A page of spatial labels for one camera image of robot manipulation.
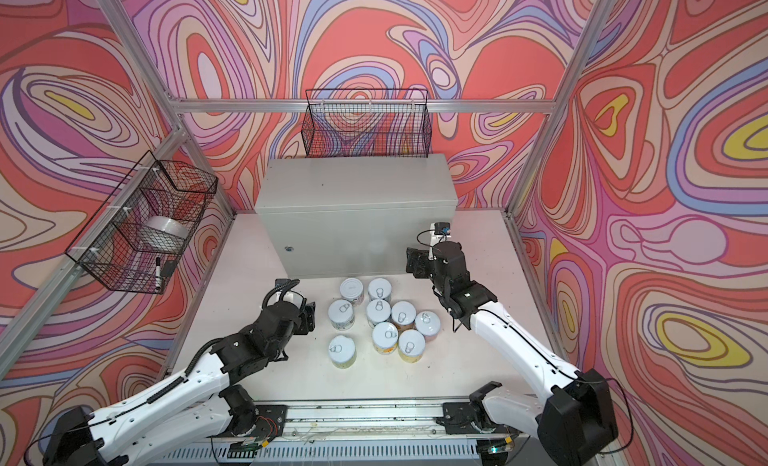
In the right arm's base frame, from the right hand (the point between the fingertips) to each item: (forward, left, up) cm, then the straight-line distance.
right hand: (422, 256), depth 81 cm
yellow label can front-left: (-17, +11, -15) cm, 25 cm away
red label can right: (-13, -1, -16) cm, 20 cm away
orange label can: (-10, +6, -15) cm, 19 cm away
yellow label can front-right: (-19, +4, -15) cm, 25 cm away
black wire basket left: (-1, +68, +13) cm, 69 cm away
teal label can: (-9, +13, -15) cm, 22 cm away
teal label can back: (-1, +13, -14) cm, 19 cm away
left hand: (-9, +32, -7) cm, 34 cm away
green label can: (-20, +23, -15) cm, 34 cm away
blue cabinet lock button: (+6, +39, -3) cm, 40 cm away
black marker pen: (-8, +66, +5) cm, 67 cm away
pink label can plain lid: (-1, +21, -15) cm, 26 cm away
